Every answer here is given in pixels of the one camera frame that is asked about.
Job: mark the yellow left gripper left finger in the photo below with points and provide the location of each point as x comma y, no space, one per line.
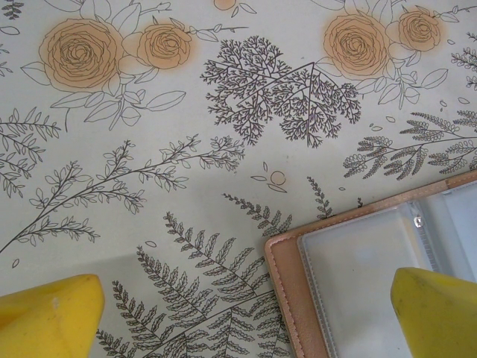
44,324

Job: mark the pink leather card holder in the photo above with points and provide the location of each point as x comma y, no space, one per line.
290,298

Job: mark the floral printed tablecloth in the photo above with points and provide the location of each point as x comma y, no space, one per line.
149,209

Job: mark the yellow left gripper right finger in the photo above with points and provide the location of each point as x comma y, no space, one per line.
439,317

